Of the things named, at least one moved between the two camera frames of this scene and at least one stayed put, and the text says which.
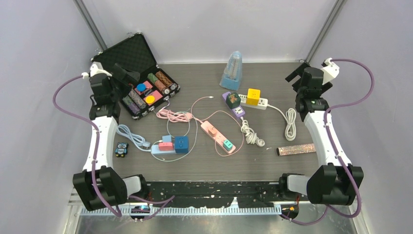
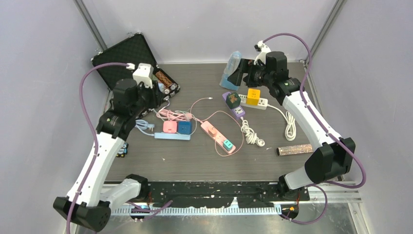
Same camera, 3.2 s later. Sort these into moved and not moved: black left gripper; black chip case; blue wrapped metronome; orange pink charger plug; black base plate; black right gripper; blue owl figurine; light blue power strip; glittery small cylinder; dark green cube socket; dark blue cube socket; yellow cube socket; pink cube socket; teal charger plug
Moved: light blue power strip; pink cube socket; black right gripper; dark blue cube socket; black left gripper
Not moved: dark green cube socket; black chip case; black base plate; orange pink charger plug; blue wrapped metronome; blue owl figurine; yellow cube socket; glittery small cylinder; teal charger plug
